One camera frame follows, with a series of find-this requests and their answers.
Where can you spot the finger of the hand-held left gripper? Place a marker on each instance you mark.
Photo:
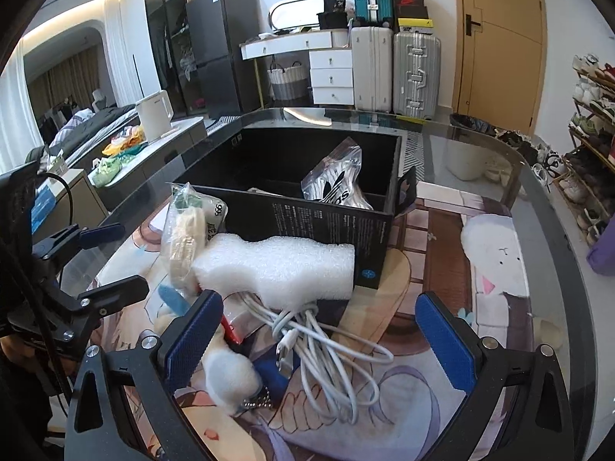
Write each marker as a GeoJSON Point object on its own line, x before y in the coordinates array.
{"type": "Point", "coordinates": [103, 234]}
{"type": "Point", "coordinates": [117, 293]}

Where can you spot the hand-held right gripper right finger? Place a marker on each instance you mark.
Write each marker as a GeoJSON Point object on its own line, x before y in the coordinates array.
{"type": "Point", "coordinates": [444, 341]}

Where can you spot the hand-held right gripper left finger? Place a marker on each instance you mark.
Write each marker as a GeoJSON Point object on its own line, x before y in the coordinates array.
{"type": "Point", "coordinates": [192, 341]}

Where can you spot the red and white packet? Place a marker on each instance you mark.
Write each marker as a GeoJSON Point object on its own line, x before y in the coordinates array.
{"type": "Point", "coordinates": [229, 329]}

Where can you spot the bag of round sponges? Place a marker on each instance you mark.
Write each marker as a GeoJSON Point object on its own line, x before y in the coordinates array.
{"type": "Point", "coordinates": [185, 240]}

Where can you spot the white foam block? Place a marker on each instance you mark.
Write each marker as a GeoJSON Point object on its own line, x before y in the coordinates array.
{"type": "Point", "coordinates": [288, 269]}

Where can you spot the black cardboard box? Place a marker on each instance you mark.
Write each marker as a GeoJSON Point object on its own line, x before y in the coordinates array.
{"type": "Point", "coordinates": [312, 221]}

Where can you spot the printed clear plastic bag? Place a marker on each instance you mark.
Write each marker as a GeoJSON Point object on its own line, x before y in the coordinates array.
{"type": "Point", "coordinates": [336, 177]}

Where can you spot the person's left hand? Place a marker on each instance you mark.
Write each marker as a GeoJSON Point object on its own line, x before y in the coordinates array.
{"type": "Point", "coordinates": [14, 350]}

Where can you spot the green cloth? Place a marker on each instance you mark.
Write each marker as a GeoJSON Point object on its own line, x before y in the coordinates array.
{"type": "Point", "coordinates": [103, 171]}

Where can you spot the yellow cloth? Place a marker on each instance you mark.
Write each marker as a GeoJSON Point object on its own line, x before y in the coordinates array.
{"type": "Point", "coordinates": [117, 145]}

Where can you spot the printed cartoon table mat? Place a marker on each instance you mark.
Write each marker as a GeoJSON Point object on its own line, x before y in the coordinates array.
{"type": "Point", "coordinates": [432, 249]}

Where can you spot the white top side cabinet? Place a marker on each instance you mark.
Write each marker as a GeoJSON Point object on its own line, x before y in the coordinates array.
{"type": "Point", "coordinates": [158, 149]}

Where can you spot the bed with dark blanket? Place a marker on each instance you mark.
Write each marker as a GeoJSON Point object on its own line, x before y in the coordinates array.
{"type": "Point", "coordinates": [96, 125]}

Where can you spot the white electric kettle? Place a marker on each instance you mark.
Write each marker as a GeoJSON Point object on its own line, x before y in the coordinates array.
{"type": "Point", "coordinates": [153, 115]}

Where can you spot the brown curtain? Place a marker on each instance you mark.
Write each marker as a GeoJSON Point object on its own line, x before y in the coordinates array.
{"type": "Point", "coordinates": [62, 81]}

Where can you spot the purple bag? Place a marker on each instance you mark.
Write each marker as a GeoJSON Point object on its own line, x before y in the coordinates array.
{"type": "Point", "coordinates": [603, 254]}

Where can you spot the white trash bin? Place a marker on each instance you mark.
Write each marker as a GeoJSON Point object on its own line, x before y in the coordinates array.
{"type": "Point", "coordinates": [468, 158]}

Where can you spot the pile of loose shoes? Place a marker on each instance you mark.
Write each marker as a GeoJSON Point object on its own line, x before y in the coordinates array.
{"type": "Point", "coordinates": [528, 153]}

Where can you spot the glass door wardrobe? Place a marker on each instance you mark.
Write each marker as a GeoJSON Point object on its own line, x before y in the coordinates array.
{"type": "Point", "coordinates": [166, 33]}

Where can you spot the dark grey fridge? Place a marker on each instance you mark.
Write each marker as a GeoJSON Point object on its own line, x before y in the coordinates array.
{"type": "Point", "coordinates": [221, 48]}

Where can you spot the woven laundry basket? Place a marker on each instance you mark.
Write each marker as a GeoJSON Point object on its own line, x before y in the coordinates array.
{"type": "Point", "coordinates": [287, 84]}

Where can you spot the wooden shoe rack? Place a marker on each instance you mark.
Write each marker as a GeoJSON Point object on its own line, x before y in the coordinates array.
{"type": "Point", "coordinates": [596, 153]}

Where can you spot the shoe rack with shoes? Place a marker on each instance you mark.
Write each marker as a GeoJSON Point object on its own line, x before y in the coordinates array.
{"type": "Point", "coordinates": [591, 125]}

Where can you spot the silver suitcase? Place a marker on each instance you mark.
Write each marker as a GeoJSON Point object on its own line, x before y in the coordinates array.
{"type": "Point", "coordinates": [415, 77]}

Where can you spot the white vanity desk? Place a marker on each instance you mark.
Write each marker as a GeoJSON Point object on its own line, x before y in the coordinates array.
{"type": "Point", "coordinates": [331, 77]}

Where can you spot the white suitcase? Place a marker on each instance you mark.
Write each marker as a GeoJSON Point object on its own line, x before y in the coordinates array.
{"type": "Point", "coordinates": [372, 67]}

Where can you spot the oval white mirror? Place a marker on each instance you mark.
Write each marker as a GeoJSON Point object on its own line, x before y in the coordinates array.
{"type": "Point", "coordinates": [293, 12]}

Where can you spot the wooden door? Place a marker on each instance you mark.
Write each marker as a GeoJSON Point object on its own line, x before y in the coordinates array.
{"type": "Point", "coordinates": [504, 33]}

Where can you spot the black bag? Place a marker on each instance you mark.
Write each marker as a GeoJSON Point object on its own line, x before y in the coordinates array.
{"type": "Point", "coordinates": [331, 19]}

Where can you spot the black and yellow shoe box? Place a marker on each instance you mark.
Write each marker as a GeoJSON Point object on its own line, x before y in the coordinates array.
{"type": "Point", "coordinates": [414, 25]}

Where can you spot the dark shoe box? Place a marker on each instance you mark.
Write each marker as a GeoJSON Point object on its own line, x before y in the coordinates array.
{"type": "Point", "coordinates": [412, 12]}

